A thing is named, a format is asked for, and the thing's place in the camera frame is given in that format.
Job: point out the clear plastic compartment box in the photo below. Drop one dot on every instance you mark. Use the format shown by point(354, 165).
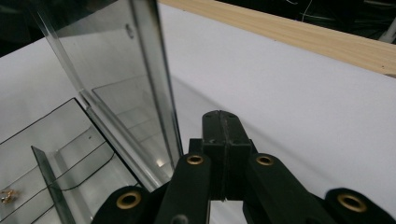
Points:
point(109, 77)

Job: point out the small gold jewellery piece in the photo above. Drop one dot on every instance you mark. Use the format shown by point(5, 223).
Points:
point(6, 196)

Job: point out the grey metal stand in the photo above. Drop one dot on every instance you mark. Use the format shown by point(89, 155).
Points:
point(389, 34)

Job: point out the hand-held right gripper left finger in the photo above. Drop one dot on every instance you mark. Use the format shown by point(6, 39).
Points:
point(213, 140)

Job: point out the wooden table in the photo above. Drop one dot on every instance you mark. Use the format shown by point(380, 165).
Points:
point(311, 34)

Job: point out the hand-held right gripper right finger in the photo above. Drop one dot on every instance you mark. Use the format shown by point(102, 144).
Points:
point(238, 140)

